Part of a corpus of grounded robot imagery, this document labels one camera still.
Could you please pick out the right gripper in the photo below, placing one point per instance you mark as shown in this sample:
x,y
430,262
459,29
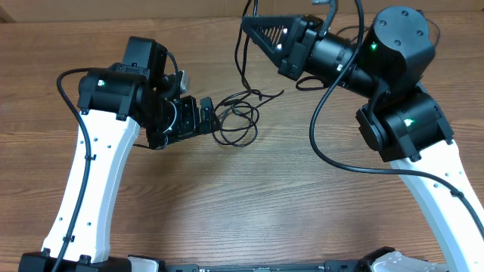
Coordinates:
x,y
303,34

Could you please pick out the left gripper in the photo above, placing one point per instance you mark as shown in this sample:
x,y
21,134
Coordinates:
x,y
191,124

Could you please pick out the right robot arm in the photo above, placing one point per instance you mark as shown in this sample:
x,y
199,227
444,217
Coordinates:
x,y
401,121

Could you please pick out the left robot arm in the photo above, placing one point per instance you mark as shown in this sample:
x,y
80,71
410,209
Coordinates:
x,y
114,105

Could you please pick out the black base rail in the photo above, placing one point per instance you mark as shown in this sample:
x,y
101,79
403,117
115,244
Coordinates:
x,y
264,266

